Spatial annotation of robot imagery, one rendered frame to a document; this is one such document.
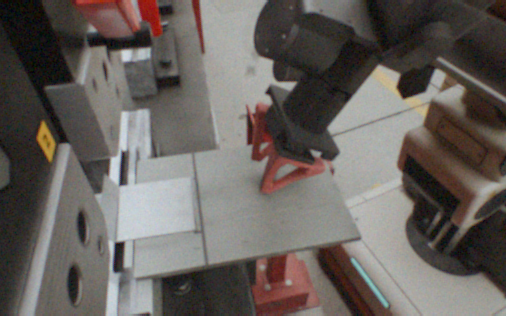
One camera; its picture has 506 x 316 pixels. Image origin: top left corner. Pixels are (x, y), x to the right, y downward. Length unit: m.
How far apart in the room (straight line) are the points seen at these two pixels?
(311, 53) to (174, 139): 0.47
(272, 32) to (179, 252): 0.26
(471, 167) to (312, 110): 0.58
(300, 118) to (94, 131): 0.21
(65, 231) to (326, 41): 0.25
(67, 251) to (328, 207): 0.35
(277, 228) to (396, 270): 0.90
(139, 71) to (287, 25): 0.57
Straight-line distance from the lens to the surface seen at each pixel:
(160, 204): 0.48
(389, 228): 1.40
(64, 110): 0.25
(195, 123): 0.78
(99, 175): 0.37
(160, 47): 1.00
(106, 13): 0.20
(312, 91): 0.37
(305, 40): 0.32
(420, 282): 1.32
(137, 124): 0.65
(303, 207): 0.47
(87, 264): 0.20
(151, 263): 0.44
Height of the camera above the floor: 1.37
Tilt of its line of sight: 45 degrees down
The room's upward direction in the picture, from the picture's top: straight up
